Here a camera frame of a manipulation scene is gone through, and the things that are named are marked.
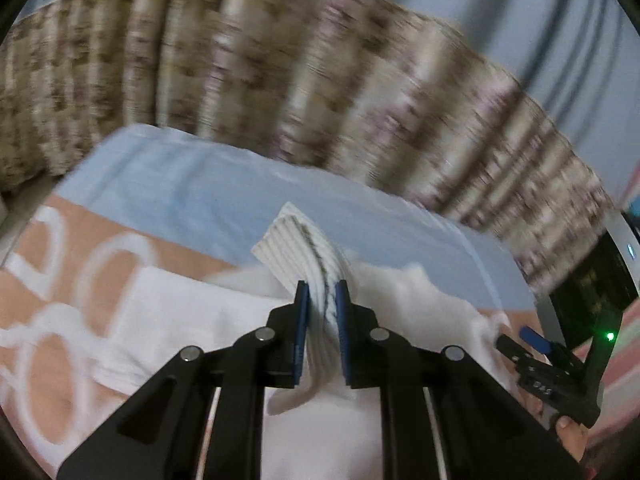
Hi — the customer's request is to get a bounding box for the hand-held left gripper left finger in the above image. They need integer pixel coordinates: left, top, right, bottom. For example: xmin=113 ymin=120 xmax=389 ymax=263
xmin=56 ymin=280 xmax=313 ymax=480

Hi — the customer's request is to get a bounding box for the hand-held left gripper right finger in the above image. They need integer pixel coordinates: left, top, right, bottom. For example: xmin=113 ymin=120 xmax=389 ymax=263
xmin=335 ymin=280 xmax=585 ymax=480

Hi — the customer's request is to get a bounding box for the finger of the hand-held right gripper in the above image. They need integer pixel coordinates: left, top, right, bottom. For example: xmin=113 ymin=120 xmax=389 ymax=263
xmin=514 ymin=359 xmax=587 ymax=397
xmin=496 ymin=326 xmax=584 ymax=367

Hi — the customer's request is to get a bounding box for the white knit garment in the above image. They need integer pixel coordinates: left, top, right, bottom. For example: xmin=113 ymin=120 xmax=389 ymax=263
xmin=92 ymin=202 xmax=531 ymax=480

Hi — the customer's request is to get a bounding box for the person's right hand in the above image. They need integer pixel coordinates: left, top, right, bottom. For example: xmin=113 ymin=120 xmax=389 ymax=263
xmin=552 ymin=414 xmax=596 ymax=466

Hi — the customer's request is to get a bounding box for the peach and blue printed bedsheet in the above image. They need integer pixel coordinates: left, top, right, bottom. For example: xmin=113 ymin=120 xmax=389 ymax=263
xmin=0 ymin=122 xmax=538 ymax=480

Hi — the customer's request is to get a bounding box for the blue curtain with floral band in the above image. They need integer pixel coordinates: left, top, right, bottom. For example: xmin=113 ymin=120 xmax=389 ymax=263
xmin=0 ymin=0 xmax=640 ymax=303

